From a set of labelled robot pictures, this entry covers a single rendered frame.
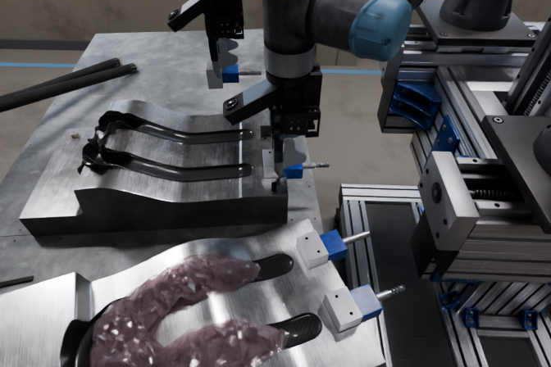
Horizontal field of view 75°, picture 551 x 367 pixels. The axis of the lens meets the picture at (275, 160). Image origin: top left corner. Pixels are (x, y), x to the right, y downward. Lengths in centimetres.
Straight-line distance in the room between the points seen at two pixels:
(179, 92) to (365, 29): 75
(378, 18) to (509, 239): 39
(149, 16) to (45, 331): 263
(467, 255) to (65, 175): 77
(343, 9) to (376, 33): 5
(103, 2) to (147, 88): 199
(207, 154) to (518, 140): 55
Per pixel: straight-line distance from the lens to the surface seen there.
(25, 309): 64
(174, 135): 82
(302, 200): 78
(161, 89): 114
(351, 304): 58
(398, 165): 207
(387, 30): 45
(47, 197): 83
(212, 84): 91
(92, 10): 318
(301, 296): 61
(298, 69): 54
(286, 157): 64
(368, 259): 142
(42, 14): 339
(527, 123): 71
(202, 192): 70
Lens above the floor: 140
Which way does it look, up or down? 45 degrees down
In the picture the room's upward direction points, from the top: straight up
